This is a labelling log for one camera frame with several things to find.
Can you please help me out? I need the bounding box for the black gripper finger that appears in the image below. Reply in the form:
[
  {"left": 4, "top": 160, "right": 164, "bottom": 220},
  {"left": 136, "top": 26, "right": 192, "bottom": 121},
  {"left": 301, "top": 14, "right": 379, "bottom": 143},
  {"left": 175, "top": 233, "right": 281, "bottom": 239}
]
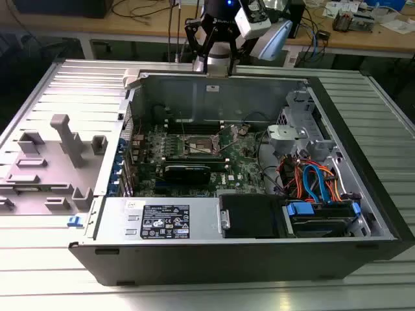
[
  {"left": 225, "top": 32, "right": 257, "bottom": 77},
  {"left": 184, "top": 18, "right": 215, "bottom": 74}
]

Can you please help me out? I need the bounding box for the black RAM slot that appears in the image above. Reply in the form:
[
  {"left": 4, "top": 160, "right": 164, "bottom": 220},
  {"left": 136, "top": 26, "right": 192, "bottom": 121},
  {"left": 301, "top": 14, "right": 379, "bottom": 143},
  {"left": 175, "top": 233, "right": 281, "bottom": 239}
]
[
  {"left": 163, "top": 155, "right": 226, "bottom": 163},
  {"left": 165, "top": 124, "right": 225, "bottom": 133},
  {"left": 165, "top": 118, "right": 225, "bottom": 126}
]

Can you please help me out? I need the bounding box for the CPU socket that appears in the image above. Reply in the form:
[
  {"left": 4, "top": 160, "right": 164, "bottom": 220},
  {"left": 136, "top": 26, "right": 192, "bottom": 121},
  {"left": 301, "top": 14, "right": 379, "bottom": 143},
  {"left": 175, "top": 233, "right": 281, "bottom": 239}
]
[{"left": 182, "top": 132, "right": 219, "bottom": 159}]

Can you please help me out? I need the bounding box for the white printed label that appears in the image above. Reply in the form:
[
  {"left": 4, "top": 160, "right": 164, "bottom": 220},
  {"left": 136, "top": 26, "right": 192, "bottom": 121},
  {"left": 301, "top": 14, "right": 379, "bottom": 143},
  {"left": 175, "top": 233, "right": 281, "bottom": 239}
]
[{"left": 284, "top": 48, "right": 300, "bottom": 68}]

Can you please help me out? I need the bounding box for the beige case latch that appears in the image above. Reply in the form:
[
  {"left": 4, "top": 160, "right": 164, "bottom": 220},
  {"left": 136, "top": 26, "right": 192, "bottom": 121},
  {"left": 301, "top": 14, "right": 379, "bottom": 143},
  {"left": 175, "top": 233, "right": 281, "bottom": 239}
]
[{"left": 123, "top": 68, "right": 144, "bottom": 90}]

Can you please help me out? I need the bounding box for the black tower box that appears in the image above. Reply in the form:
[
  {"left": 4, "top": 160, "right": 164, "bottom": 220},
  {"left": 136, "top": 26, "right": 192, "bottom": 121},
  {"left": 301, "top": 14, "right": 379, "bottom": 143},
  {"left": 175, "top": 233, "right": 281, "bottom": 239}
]
[{"left": 288, "top": 1, "right": 306, "bottom": 40}]

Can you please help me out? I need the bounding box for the green motherboard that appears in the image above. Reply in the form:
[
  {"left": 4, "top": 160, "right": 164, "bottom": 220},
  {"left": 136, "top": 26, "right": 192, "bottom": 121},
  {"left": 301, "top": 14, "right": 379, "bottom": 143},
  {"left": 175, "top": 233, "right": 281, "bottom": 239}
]
[{"left": 129, "top": 122, "right": 272, "bottom": 198}]

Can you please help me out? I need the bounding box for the black graphics card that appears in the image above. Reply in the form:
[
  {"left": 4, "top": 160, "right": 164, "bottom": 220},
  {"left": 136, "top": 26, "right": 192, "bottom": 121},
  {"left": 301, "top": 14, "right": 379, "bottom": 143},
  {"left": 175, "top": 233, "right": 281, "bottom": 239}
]
[{"left": 161, "top": 163, "right": 212, "bottom": 186}]

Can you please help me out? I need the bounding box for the silver drive cage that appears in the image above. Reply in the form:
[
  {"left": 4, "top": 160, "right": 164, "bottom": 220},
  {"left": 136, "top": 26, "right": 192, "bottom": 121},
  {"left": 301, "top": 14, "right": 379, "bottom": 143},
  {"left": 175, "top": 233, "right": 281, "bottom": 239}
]
[{"left": 275, "top": 89, "right": 341, "bottom": 165}]

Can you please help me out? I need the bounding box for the finned heat sink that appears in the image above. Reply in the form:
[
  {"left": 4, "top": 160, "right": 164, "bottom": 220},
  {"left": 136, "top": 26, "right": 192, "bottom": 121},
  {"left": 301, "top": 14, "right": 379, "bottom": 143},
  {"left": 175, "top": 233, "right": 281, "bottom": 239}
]
[{"left": 333, "top": 8, "right": 355, "bottom": 33}]

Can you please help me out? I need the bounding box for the wooden desk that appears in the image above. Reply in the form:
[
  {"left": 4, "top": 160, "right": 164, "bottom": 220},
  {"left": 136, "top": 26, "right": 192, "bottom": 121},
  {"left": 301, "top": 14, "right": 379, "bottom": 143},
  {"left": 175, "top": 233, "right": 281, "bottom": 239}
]
[
  {"left": 281, "top": 0, "right": 415, "bottom": 61},
  {"left": 0, "top": 0, "right": 208, "bottom": 61}
]

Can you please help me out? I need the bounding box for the grey circuit device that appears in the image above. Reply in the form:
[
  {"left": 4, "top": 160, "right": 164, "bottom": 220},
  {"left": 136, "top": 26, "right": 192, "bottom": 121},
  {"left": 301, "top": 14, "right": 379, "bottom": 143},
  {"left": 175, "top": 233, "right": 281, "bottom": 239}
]
[{"left": 352, "top": 12, "right": 377, "bottom": 33}]

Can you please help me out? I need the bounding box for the black computer box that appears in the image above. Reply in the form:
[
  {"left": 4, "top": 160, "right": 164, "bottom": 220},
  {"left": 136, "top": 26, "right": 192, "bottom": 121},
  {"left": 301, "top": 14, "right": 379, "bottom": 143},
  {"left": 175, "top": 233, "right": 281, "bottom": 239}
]
[{"left": 12, "top": 0, "right": 114, "bottom": 19}]

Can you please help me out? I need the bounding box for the white paper sheet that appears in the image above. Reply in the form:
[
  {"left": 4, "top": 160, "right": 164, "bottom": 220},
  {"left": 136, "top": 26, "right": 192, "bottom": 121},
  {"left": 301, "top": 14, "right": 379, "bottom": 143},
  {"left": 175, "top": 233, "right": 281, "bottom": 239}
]
[{"left": 379, "top": 19, "right": 414, "bottom": 35}]

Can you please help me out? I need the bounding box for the silver power supply unit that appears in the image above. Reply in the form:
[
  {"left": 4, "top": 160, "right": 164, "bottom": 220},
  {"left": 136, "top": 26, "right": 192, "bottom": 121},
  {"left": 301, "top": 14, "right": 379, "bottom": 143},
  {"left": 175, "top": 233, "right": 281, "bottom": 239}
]
[{"left": 84, "top": 196, "right": 224, "bottom": 241}]

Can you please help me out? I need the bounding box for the grey parts rack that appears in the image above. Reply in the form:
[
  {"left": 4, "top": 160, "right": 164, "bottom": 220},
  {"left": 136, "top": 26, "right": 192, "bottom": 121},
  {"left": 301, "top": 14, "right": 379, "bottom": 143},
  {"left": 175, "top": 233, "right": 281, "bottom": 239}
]
[{"left": 0, "top": 113, "right": 108, "bottom": 215}]

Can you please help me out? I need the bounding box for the hard disk in blue carrier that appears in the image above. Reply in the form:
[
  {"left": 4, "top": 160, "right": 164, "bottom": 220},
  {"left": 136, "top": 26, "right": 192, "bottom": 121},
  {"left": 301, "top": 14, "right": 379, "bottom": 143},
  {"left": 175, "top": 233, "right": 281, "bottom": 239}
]
[{"left": 282, "top": 199, "right": 363, "bottom": 239}]

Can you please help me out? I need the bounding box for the black PC case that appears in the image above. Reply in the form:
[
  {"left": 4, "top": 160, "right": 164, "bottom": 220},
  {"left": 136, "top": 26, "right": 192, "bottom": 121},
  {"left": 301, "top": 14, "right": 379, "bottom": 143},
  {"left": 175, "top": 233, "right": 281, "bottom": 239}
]
[{"left": 67, "top": 66, "right": 415, "bottom": 288}]

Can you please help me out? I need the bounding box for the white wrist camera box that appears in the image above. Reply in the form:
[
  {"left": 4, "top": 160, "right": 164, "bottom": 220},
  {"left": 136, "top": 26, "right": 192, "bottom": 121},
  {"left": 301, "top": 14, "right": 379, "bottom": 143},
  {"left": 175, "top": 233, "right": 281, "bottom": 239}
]
[{"left": 233, "top": 0, "right": 272, "bottom": 40}]

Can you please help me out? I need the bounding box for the flat black wire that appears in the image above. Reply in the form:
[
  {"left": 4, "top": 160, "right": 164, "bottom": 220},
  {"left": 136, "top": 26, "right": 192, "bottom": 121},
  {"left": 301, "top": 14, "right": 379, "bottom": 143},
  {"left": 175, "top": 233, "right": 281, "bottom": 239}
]
[{"left": 255, "top": 131, "right": 288, "bottom": 197}]

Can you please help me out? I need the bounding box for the blue hanging cable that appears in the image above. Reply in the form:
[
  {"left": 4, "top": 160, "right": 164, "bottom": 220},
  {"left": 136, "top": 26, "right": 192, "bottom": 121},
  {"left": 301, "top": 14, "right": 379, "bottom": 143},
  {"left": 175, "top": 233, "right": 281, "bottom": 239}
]
[{"left": 308, "top": 25, "right": 322, "bottom": 64}]

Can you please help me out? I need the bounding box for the silver metal bracket plate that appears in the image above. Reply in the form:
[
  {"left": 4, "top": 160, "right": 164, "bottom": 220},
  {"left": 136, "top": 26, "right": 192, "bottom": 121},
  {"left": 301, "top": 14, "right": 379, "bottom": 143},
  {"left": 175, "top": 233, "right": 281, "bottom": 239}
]
[{"left": 266, "top": 124, "right": 308, "bottom": 153}]

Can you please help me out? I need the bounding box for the red yellow wire bundle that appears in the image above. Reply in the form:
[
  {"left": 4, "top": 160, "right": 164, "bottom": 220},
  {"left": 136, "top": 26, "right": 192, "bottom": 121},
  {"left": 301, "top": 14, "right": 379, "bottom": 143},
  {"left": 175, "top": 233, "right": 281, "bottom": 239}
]
[{"left": 278, "top": 154, "right": 305, "bottom": 199}]

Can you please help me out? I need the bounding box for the blue flat wire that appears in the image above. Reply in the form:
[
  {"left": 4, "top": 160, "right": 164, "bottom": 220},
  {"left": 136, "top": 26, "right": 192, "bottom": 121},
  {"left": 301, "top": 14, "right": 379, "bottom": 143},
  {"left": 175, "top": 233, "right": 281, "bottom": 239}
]
[{"left": 302, "top": 163, "right": 332, "bottom": 205}]

